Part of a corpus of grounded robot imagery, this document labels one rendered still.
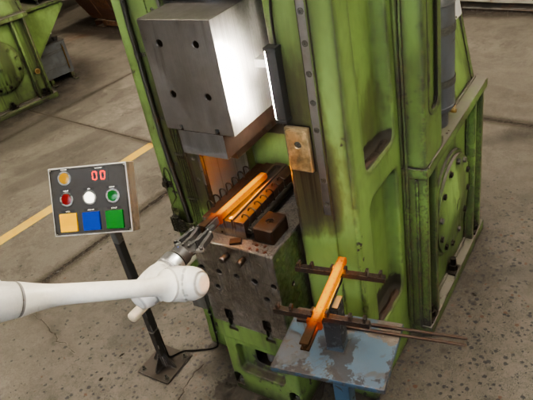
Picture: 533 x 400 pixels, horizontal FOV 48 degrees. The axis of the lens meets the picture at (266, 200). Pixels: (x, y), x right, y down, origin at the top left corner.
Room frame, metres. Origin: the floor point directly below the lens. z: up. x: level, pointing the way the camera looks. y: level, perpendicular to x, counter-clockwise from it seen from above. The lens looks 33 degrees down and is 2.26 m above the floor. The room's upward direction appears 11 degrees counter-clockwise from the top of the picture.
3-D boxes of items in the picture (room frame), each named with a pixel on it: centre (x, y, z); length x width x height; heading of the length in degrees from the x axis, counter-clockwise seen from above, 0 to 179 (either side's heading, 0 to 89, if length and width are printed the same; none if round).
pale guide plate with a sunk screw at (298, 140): (1.81, -0.15, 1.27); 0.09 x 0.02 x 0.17; 53
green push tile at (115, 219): (2.03, 0.61, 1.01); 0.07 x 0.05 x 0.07; 78
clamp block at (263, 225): (1.84, 0.00, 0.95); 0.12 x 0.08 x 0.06; 143
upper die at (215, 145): (2.06, 0.05, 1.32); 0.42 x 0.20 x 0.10; 143
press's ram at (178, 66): (2.04, 0.02, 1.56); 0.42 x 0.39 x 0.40; 143
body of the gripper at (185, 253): (1.68, 0.32, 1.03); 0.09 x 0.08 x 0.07; 143
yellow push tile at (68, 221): (2.07, 0.80, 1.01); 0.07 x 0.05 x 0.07; 78
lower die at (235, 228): (2.06, 0.05, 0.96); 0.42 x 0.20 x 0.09; 143
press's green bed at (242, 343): (2.04, 0.00, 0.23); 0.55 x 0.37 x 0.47; 143
